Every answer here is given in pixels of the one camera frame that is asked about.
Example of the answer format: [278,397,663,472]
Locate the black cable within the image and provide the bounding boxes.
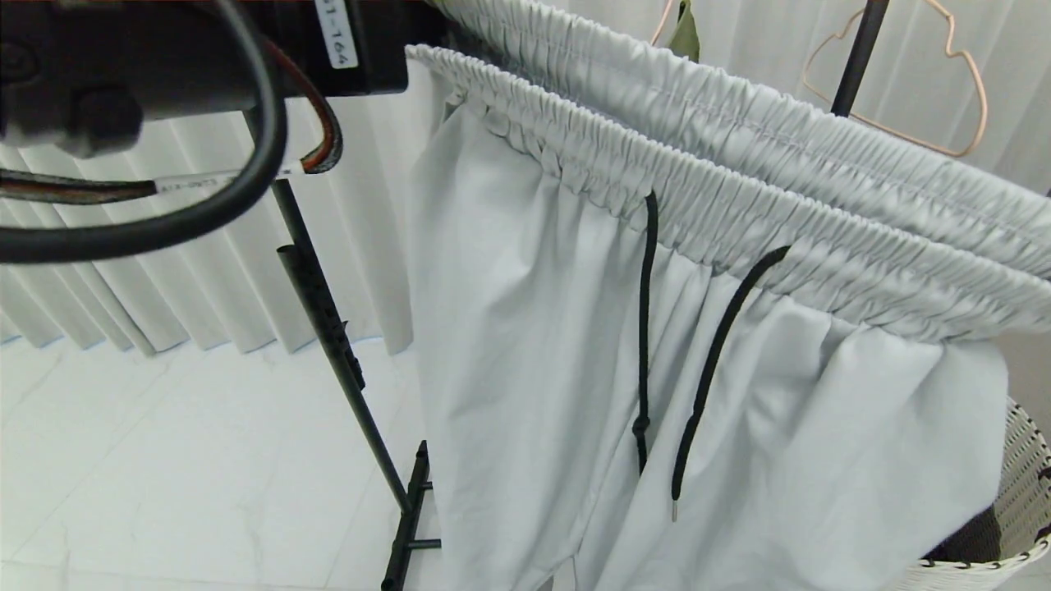
[0,0,290,265]

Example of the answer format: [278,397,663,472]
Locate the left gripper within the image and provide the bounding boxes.
[0,0,409,158]

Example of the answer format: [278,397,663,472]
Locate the white laundry basket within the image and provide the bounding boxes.
[903,398,1051,591]

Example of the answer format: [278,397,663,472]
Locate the black clothes rack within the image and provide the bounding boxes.
[242,0,892,591]

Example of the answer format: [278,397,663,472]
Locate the green printed t-shirt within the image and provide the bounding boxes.
[667,0,701,63]

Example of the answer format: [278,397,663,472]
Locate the pale grey shorts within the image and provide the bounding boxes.
[406,0,1051,591]

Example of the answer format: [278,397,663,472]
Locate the white curtain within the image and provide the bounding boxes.
[0,0,1051,355]

